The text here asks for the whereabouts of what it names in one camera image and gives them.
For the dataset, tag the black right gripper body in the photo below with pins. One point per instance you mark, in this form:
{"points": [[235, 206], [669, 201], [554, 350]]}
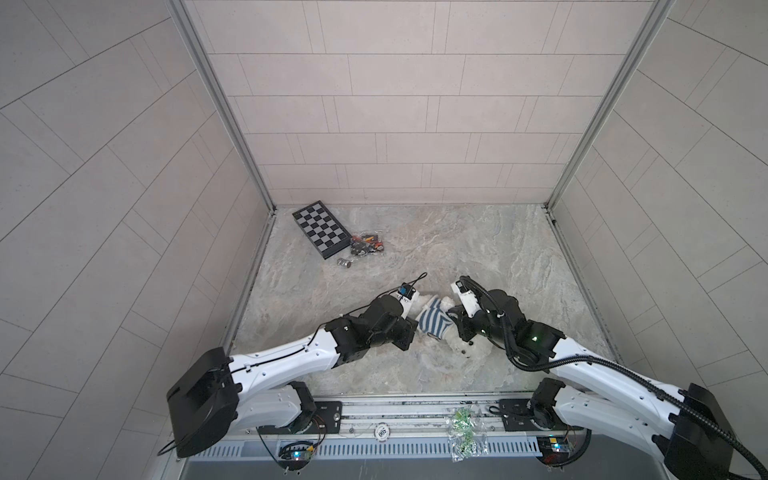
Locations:
{"points": [[470, 327]]}

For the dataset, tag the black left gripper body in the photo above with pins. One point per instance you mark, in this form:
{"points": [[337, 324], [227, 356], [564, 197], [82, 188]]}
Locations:
{"points": [[398, 335]]}

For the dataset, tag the white fluffy teddy bear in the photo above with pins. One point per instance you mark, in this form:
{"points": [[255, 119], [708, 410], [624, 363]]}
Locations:
{"points": [[476, 350]]}

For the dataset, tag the blue white striped knit sweater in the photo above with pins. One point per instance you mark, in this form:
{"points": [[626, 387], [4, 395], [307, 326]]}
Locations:
{"points": [[433, 320]]}

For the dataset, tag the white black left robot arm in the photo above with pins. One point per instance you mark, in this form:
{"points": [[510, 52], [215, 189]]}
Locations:
{"points": [[270, 372]]}

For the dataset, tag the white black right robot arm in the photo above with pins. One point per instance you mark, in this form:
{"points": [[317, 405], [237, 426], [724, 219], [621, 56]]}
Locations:
{"points": [[683, 428]]}

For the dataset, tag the bag of colourful small parts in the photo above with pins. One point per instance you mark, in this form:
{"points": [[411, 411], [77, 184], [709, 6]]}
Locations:
{"points": [[366, 244]]}

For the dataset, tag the clear bag of green parts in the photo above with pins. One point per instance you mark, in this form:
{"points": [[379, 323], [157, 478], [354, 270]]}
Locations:
{"points": [[467, 435]]}

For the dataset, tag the black white chessboard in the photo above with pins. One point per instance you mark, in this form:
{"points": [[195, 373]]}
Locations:
{"points": [[322, 228]]}

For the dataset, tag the right circuit board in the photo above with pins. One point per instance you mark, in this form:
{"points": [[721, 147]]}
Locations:
{"points": [[555, 450]]}

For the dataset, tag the left green circuit board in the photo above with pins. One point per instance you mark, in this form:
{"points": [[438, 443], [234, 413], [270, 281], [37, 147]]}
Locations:
{"points": [[295, 456]]}

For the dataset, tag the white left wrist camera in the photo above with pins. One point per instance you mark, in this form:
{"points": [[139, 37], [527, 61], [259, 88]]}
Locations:
{"points": [[406, 294]]}

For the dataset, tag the aluminium front mounting rail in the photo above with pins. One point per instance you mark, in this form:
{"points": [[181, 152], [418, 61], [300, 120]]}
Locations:
{"points": [[551, 411]]}

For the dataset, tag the round silver rail knob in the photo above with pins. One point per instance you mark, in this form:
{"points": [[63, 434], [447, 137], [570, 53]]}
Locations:
{"points": [[382, 432]]}

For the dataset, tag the right aluminium corner post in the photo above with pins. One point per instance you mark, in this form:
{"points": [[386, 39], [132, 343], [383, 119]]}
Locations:
{"points": [[647, 32]]}

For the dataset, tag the aluminium corner post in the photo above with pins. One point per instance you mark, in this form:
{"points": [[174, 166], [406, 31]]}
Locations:
{"points": [[192, 40], [647, 32]]}

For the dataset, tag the left aluminium corner post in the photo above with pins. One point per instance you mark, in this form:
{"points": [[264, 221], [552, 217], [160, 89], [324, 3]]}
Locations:
{"points": [[192, 40]]}

